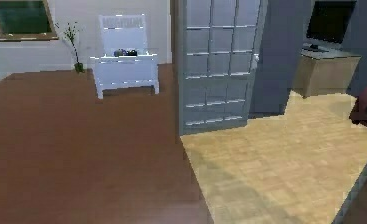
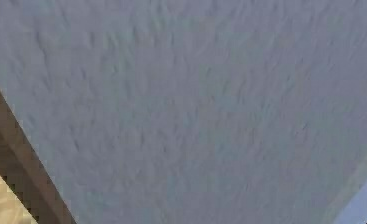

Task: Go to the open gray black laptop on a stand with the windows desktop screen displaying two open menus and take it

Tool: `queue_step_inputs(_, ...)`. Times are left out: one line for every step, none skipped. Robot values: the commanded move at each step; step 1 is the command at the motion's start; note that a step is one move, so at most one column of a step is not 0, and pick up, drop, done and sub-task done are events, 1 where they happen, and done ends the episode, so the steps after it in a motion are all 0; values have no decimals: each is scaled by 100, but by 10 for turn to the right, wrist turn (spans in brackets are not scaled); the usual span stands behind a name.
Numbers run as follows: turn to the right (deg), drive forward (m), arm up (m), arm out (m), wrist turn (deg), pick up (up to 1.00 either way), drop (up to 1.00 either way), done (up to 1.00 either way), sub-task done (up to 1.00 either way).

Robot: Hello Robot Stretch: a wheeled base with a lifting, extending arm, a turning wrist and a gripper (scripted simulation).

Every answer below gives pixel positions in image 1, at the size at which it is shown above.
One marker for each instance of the grey panelled room door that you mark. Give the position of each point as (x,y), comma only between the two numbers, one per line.
(217,66)

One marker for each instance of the white armchair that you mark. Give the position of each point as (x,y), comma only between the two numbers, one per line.
(124,66)

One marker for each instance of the dark small objects on chair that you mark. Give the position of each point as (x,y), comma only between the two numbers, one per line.
(125,52)

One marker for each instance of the round door knob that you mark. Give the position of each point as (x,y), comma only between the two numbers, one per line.
(256,58)

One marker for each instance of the thin green house plant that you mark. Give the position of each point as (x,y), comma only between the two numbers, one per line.
(73,43)

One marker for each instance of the tan wooden cabinet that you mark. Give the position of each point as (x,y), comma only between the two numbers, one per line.
(324,71)

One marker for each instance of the black television set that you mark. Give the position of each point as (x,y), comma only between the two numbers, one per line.
(329,21)

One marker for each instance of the dark red sofa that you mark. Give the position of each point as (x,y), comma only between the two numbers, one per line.
(366,106)

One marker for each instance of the wood framed window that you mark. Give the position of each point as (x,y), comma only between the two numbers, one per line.
(22,20)

